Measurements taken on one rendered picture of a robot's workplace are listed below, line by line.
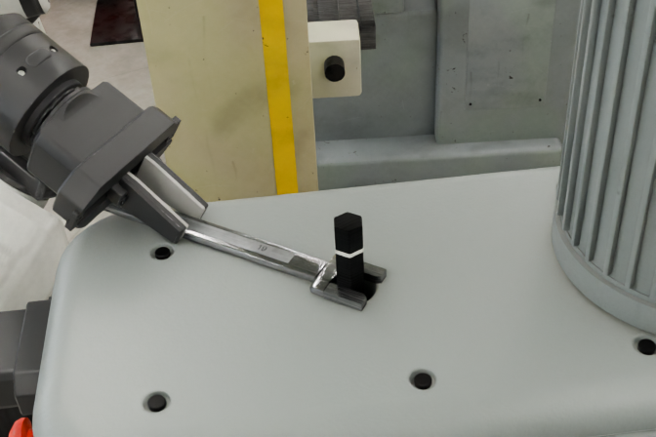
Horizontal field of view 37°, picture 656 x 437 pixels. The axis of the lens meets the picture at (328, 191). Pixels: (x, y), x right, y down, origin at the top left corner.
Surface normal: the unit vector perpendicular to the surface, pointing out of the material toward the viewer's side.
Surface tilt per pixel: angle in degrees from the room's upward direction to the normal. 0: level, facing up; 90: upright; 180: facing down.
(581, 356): 0
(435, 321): 0
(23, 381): 45
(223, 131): 90
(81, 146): 30
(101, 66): 0
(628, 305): 90
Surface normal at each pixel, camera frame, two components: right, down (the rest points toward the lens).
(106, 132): 0.40, -0.55
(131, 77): -0.04, -0.79
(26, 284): 0.79, 0.25
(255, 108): 0.11, 0.61
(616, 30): -0.94, 0.25
